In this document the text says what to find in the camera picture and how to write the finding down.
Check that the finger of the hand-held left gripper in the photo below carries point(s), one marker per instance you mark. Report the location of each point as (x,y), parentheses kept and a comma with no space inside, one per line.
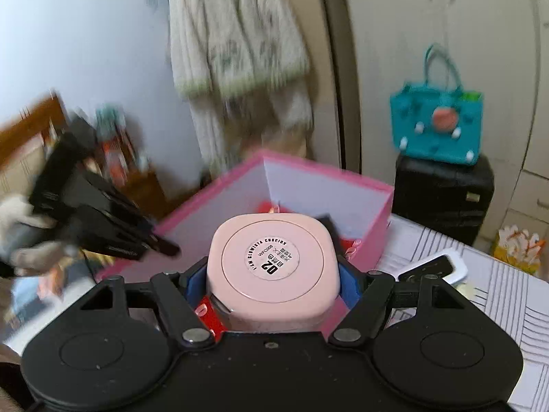
(116,240)
(120,210)

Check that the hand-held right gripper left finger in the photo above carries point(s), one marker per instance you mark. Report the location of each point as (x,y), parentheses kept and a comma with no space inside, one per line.
(196,281)

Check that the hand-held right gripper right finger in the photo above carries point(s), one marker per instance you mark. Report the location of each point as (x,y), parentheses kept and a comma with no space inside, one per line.
(348,283)

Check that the pink square compact case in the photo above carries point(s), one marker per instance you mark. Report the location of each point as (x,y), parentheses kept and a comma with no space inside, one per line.
(270,266)

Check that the pink cardboard box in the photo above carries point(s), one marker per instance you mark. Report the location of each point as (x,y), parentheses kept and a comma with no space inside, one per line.
(321,197)

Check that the white portable wifi router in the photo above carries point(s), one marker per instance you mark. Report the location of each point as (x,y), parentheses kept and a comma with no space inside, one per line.
(446,266)

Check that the person's left hand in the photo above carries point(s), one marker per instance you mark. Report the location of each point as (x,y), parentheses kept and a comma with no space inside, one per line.
(25,257)

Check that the wooden cabinet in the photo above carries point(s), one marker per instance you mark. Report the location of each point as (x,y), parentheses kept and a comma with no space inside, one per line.
(146,193)

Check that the wooden bed headboard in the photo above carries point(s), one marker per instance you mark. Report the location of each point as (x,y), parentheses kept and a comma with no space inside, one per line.
(25,133)

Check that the black suitcase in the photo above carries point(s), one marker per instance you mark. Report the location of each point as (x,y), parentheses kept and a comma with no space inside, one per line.
(437,197)

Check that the striped tablecloth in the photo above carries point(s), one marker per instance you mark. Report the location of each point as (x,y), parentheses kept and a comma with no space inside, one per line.
(506,309)

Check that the teal handbag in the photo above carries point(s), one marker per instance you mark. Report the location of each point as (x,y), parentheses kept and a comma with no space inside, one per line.
(411,111)

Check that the cream knitted cardigan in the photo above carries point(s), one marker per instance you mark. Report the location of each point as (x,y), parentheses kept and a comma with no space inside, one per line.
(240,30)

